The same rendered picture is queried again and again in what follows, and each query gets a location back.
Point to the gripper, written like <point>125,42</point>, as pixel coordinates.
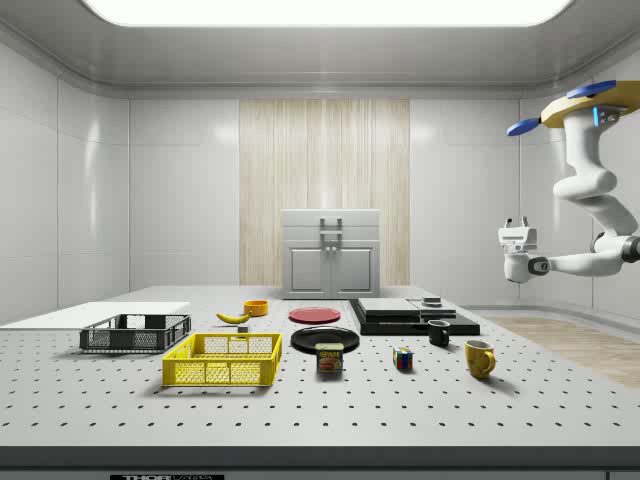
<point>517,236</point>

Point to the puzzle cube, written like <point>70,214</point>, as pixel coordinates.
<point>403,358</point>

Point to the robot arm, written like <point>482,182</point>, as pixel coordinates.
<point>585,150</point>

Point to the black mug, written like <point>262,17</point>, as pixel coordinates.
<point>438,334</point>

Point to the yellow mug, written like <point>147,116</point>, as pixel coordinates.
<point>477,361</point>

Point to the drone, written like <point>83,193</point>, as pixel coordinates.
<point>575,104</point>

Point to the black stove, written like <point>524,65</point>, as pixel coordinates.
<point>390,315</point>

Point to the white cabinet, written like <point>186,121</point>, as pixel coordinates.
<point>330,260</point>

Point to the red plate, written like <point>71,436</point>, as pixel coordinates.
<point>314,315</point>

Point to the black plate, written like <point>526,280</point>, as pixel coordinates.
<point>320,336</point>

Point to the flat-sided can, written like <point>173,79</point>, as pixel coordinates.
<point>329,359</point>

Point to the yellow bowl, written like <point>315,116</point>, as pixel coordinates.
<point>256,309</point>

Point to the banana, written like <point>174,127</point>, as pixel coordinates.
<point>232,318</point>

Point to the yellow basket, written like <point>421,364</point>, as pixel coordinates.
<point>215,372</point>

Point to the dark grey basket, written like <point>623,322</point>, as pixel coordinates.
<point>100,340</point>

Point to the white board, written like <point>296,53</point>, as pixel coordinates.
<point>75,315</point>

